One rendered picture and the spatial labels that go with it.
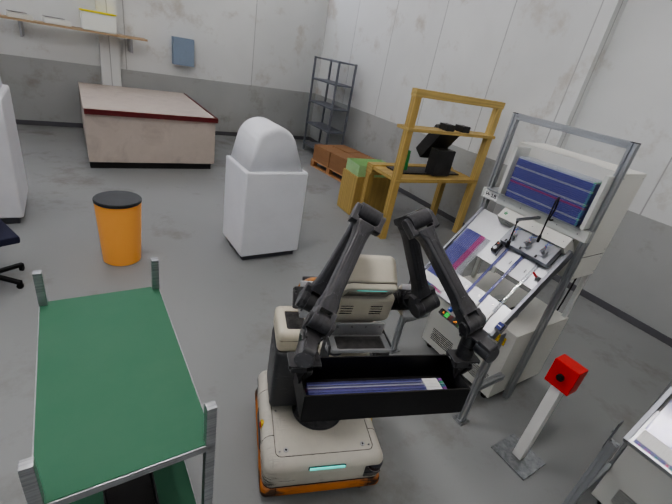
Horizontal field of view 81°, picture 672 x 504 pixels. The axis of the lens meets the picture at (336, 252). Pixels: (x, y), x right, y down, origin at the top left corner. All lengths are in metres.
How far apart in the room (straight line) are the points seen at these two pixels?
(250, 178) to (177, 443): 2.77
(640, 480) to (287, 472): 1.83
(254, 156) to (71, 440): 2.84
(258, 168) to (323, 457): 2.57
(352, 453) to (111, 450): 1.22
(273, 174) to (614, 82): 3.75
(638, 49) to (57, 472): 5.49
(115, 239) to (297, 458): 2.56
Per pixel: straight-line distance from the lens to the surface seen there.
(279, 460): 2.15
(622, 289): 5.35
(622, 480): 2.89
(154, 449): 1.37
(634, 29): 5.50
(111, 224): 3.86
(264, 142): 3.75
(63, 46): 8.81
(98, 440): 1.42
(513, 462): 2.96
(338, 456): 2.21
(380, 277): 1.48
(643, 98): 5.30
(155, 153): 6.66
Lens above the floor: 2.05
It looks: 27 degrees down
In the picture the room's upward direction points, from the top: 11 degrees clockwise
